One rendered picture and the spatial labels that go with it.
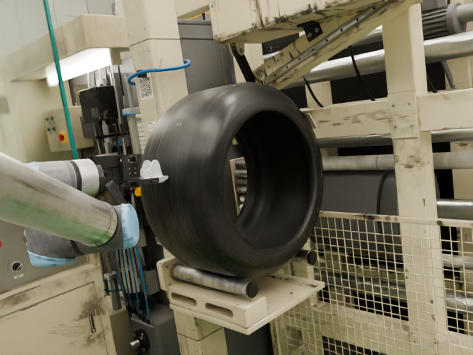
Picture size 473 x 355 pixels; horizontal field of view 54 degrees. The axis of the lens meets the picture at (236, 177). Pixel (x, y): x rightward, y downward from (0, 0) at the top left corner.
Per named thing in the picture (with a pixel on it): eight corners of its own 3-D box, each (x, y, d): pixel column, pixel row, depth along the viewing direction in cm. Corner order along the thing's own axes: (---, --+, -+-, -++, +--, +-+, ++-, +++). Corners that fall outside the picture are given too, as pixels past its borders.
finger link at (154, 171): (173, 158, 119) (142, 160, 112) (174, 181, 119) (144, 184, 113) (166, 158, 121) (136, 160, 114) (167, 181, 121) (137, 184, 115)
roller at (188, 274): (173, 280, 151) (169, 268, 150) (184, 273, 154) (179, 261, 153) (250, 301, 126) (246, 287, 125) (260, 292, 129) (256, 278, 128)
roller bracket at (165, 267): (160, 290, 150) (155, 261, 149) (244, 253, 178) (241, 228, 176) (166, 292, 148) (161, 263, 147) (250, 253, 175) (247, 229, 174)
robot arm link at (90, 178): (83, 201, 100) (64, 198, 107) (103, 198, 103) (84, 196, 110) (80, 159, 99) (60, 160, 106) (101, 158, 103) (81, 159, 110)
